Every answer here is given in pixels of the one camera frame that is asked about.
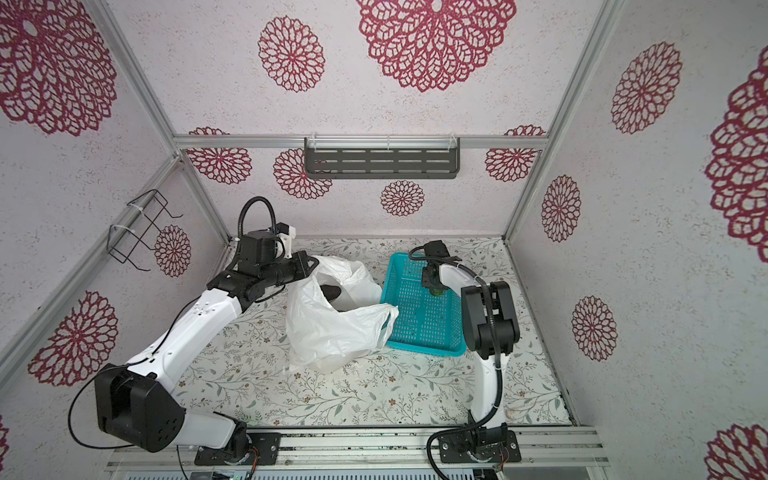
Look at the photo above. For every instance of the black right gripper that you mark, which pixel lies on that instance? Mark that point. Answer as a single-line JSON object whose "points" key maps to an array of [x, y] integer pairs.
{"points": [[425, 277]]}

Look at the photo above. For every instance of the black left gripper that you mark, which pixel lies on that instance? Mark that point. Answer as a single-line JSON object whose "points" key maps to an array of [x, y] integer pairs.
{"points": [[303, 272]]}

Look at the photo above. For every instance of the dark purple mangosteen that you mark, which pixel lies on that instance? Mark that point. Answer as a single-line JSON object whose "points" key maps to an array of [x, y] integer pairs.
{"points": [[330, 292]]}

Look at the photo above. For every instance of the white plastic bag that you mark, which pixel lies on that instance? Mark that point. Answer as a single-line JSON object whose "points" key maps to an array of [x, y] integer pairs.
{"points": [[325, 336]]}

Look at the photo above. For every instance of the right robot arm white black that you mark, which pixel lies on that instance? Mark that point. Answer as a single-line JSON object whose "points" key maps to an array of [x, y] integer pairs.
{"points": [[490, 328]]}

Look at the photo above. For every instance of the teal plastic basket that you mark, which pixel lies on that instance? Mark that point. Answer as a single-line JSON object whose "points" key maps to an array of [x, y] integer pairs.
{"points": [[427, 323]]}

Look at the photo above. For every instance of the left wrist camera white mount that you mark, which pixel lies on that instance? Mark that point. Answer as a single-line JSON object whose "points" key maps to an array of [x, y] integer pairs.
{"points": [[287, 234]]}

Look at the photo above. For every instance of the grey wall shelf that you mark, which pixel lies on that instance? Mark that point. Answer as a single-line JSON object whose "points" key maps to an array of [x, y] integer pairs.
{"points": [[383, 160]]}

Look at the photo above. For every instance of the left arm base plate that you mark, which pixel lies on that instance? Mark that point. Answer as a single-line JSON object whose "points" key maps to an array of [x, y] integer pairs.
{"points": [[252, 450]]}

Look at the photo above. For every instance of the black wire wall rack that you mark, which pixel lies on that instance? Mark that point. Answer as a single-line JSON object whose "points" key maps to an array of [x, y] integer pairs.
{"points": [[124, 239]]}

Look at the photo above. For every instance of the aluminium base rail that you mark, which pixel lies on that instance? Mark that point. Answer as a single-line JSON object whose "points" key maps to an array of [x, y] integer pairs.
{"points": [[405, 447]]}

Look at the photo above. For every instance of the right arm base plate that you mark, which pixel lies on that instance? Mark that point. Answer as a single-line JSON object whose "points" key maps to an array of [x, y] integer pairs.
{"points": [[493, 446]]}

